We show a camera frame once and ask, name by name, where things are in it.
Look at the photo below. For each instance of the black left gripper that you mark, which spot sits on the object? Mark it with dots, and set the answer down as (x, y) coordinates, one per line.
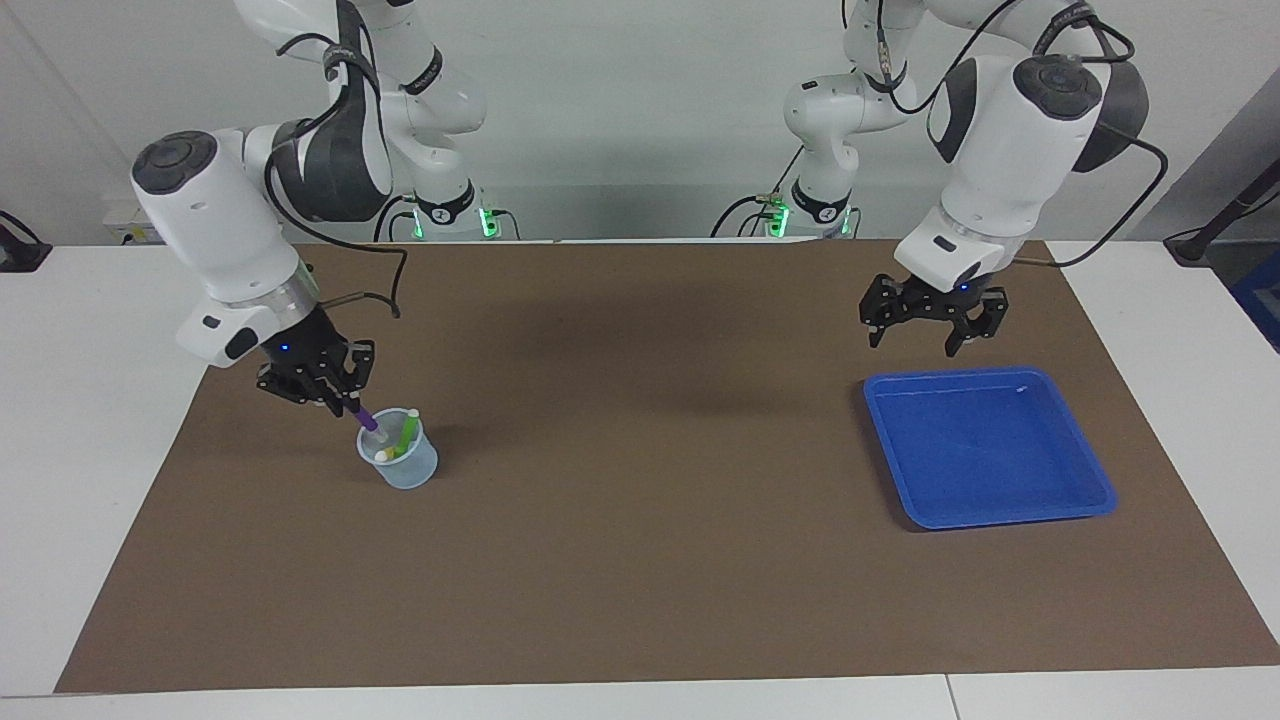
(940, 300)

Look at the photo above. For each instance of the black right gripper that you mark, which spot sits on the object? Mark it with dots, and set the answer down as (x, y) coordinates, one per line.
(305, 360)

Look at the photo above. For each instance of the purple marker pen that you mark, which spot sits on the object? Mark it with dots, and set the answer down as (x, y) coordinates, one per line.
(368, 419)

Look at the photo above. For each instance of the green marker pen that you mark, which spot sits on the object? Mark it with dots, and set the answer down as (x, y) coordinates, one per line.
(404, 435)

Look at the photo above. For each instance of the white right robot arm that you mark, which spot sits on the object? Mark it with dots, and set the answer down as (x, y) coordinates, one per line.
(220, 230)

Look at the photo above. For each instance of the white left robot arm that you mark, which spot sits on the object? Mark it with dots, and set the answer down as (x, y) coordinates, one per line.
(1000, 140)

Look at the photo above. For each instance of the clear plastic cup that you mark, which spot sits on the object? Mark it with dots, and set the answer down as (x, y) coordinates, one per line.
(410, 472)

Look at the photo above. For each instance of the blue plastic tray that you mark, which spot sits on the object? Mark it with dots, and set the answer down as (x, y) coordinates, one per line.
(990, 460)

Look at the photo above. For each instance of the black stand with pole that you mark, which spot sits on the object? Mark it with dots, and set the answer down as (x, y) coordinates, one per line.
(1195, 245)

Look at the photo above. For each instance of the black stand base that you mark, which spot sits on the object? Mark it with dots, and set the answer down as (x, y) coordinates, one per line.
(20, 255)

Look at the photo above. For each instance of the blue box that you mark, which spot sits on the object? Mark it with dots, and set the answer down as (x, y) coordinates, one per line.
(1265, 310)

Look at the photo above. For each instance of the brown paper table mat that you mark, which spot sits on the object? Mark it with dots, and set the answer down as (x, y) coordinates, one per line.
(640, 560)

